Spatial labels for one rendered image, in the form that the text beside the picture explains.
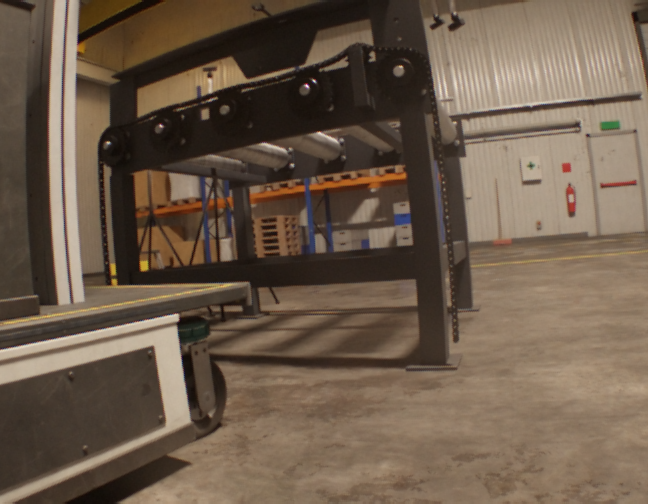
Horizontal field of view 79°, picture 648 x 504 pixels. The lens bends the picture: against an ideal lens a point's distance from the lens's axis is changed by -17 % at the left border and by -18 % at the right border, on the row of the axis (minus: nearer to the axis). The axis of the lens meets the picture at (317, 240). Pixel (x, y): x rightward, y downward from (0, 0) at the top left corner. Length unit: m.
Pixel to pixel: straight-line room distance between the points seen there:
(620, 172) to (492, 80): 3.45
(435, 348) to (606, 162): 9.47
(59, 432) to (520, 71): 10.73
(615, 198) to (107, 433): 10.35
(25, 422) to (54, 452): 0.06
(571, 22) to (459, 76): 2.95
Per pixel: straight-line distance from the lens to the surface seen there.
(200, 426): 1.02
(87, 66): 14.30
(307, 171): 2.52
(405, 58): 1.41
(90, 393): 0.73
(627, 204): 10.67
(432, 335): 1.37
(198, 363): 0.97
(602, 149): 10.66
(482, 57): 11.05
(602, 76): 11.11
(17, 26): 0.84
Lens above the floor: 0.39
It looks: level
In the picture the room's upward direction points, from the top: 5 degrees counter-clockwise
